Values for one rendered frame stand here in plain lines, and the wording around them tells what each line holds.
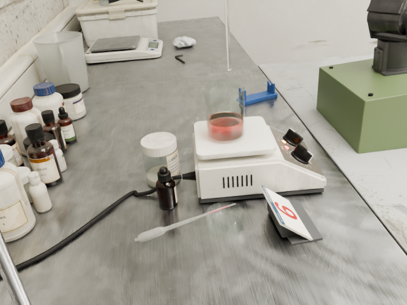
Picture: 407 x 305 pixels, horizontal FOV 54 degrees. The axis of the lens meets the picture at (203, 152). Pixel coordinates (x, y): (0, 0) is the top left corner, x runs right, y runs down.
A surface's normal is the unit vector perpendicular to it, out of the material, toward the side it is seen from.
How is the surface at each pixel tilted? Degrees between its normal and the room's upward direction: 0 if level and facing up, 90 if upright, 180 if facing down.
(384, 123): 90
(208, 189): 90
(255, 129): 0
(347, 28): 90
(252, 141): 0
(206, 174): 90
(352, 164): 0
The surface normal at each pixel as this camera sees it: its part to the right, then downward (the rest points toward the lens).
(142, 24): 0.13, 0.53
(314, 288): -0.07, -0.87
